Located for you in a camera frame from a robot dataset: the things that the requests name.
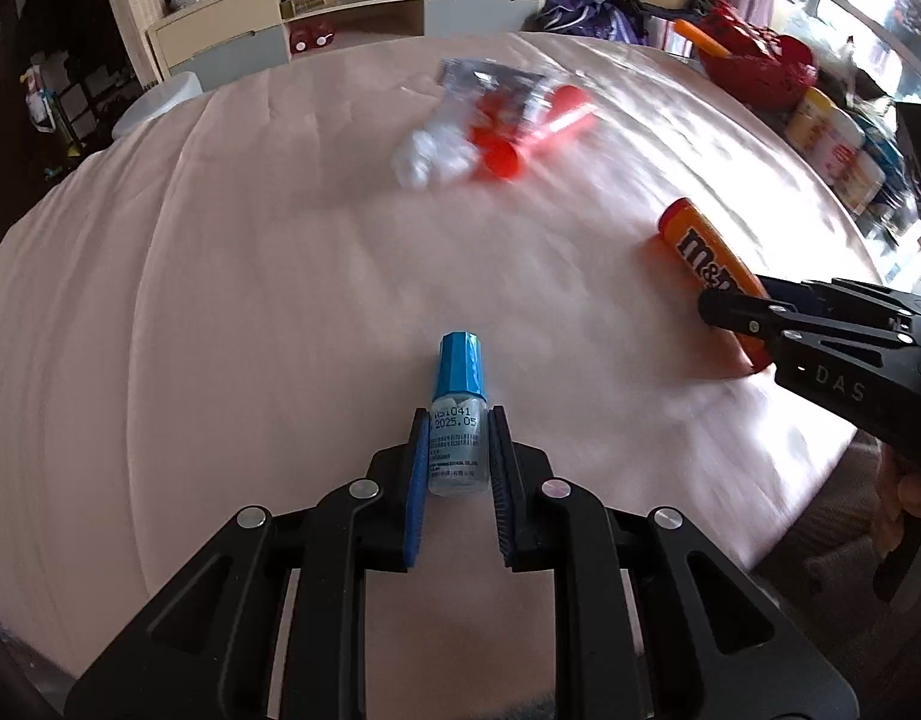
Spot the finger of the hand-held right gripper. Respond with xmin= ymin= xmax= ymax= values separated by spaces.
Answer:
xmin=698 ymin=276 xmax=921 ymax=362

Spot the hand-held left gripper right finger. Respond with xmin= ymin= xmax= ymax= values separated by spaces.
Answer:
xmin=488 ymin=406 xmax=859 ymax=720

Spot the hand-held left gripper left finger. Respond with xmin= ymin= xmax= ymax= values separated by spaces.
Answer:
xmin=64 ymin=406 xmax=432 ymax=720

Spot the small bottle blue cap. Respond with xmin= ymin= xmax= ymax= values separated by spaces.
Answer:
xmin=426 ymin=330 xmax=492 ymax=498

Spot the orange candy tube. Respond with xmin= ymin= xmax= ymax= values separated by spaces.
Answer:
xmin=657 ymin=197 xmax=777 ymax=377

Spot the person's right hand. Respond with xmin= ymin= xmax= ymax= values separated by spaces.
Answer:
xmin=872 ymin=450 xmax=921 ymax=565

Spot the blue round tin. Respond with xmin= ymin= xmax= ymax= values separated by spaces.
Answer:
xmin=865 ymin=120 xmax=908 ymax=212

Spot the pink tablecloth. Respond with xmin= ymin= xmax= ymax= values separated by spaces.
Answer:
xmin=0 ymin=30 xmax=886 ymax=692

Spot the red plastic basket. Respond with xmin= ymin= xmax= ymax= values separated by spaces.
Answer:
xmin=696 ymin=0 xmax=820 ymax=110

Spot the red round ornament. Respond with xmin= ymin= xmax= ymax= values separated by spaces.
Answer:
xmin=481 ymin=144 xmax=523 ymax=180

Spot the crumpled white tissue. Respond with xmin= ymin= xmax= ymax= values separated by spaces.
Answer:
xmin=391 ymin=124 xmax=481 ymax=191

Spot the blue purple bag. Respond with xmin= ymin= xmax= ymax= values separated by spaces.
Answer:
xmin=539 ymin=0 xmax=649 ymax=47

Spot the clear plastic packet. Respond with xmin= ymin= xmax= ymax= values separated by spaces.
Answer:
xmin=439 ymin=58 xmax=548 ymax=118

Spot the white round stool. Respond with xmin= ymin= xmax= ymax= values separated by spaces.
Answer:
xmin=111 ymin=71 xmax=207 ymax=140

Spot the beige grey tv cabinet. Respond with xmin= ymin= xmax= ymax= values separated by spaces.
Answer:
xmin=145 ymin=0 xmax=552 ymax=92

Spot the flat cardboard box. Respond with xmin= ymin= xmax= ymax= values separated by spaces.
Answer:
xmin=280 ymin=0 xmax=349 ymax=20

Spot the rattan folding screen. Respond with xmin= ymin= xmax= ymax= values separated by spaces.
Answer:
xmin=96 ymin=0 xmax=169 ymax=84

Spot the orange handle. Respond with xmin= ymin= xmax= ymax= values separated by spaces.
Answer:
xmin=671 ymin=17 xmax=732 ymax=60

